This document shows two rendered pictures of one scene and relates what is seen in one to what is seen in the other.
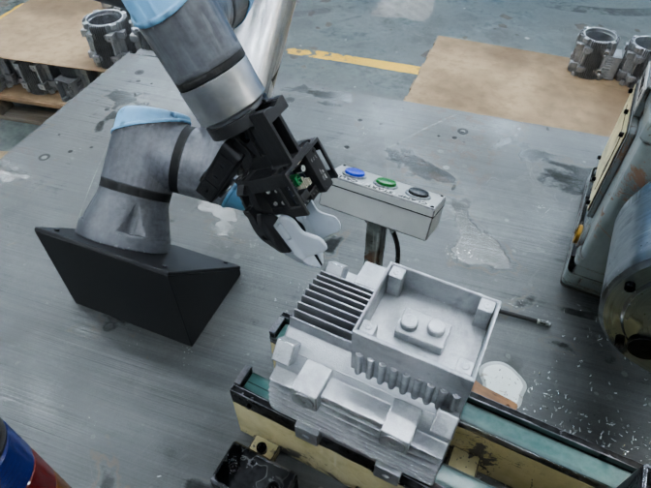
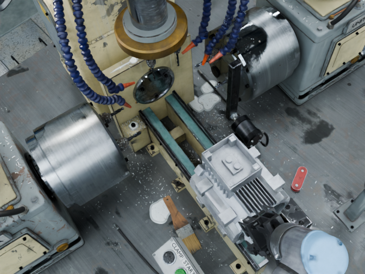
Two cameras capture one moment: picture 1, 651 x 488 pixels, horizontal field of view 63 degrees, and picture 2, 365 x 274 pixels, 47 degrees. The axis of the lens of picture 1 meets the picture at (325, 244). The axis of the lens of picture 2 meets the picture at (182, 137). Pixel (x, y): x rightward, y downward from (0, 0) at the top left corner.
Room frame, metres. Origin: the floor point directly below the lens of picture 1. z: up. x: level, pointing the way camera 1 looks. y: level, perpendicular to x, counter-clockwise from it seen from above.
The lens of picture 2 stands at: (0.73, 0.06, 2.09)
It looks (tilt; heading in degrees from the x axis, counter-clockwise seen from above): 61 degrees down; 216
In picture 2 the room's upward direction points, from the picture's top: 7 degrees counter-clockwise
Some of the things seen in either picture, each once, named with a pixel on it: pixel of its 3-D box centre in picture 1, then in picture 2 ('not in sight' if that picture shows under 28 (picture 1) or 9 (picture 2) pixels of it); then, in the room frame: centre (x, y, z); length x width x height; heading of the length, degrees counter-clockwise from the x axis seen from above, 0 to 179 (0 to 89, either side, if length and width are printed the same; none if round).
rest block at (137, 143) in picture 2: not in sight; (136, 133); (0.23, -0.48, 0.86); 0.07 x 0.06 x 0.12; 153
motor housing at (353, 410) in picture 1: (381, 367); (238, 192); (0.32, -0.07, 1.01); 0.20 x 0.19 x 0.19; 63
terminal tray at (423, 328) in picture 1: (423, 336); (231, 166); (0.30, -0.10, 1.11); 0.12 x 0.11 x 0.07; 63
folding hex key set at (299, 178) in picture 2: not in sight; (299, 179); (0.11, 0.06, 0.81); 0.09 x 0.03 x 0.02; 3
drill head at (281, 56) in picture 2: not in sight; (257, 50); (-0.13, -0.22, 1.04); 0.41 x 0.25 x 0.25; 153
